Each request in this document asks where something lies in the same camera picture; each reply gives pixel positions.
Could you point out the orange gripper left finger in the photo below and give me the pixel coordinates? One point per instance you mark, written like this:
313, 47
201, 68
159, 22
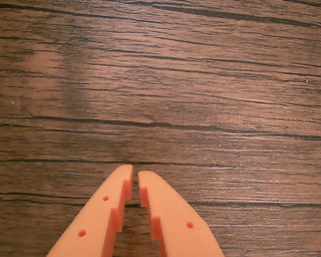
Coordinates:
96, 227

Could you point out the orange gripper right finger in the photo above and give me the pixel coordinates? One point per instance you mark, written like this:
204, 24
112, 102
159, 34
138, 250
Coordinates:
176, 233

